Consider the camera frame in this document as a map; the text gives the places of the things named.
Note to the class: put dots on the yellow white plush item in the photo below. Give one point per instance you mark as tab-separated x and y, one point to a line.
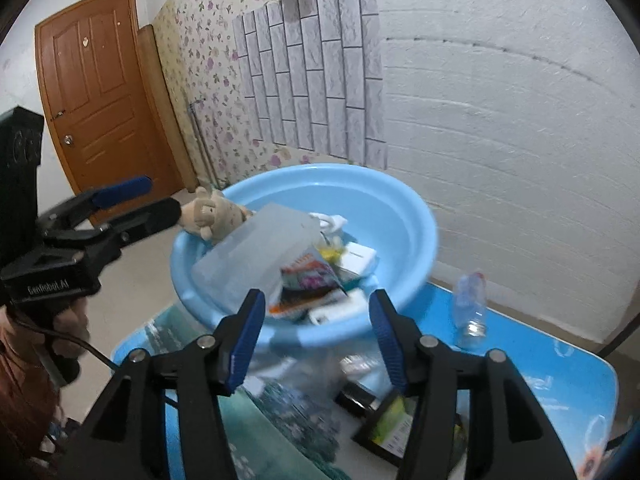
331	252

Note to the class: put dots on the beige plush toy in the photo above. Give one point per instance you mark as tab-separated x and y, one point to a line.
220	215

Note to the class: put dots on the light blue plastic basin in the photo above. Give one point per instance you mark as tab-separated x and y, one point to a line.
390	220

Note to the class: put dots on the clear plastic bag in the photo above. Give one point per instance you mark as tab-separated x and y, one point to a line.
310	375

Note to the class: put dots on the thin metal pole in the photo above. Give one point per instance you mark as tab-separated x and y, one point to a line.
200	140

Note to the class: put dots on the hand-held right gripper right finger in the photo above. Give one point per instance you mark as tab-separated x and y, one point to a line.
390	340

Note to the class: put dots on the clear bottle with silver cap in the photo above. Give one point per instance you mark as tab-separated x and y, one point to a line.
470	305

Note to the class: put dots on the translucent plastic box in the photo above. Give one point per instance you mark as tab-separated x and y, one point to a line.
250	255

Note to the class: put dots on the orange pink printed packet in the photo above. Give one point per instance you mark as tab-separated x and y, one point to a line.
305	275

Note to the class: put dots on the tan wooden board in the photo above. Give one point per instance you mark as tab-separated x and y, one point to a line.
160	100

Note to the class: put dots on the flat white box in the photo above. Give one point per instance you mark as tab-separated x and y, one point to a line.
340	305

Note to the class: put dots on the white labelled box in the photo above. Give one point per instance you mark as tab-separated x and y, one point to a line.
357	259

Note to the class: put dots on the person's left hand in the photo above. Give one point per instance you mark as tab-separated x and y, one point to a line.
70	330

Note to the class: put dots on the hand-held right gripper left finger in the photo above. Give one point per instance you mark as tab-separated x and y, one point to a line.
245	340

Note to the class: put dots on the small black box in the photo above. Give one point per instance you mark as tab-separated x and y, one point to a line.
357	397

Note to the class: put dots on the white curved plastic item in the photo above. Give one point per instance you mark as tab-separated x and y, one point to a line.
330	222

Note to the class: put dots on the black framed green card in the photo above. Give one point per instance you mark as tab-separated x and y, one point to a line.
385	425

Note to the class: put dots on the brown wooden door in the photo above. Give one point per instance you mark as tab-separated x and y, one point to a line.
100	85

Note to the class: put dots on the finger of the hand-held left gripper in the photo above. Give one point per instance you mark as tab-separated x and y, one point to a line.
125	192
150	220

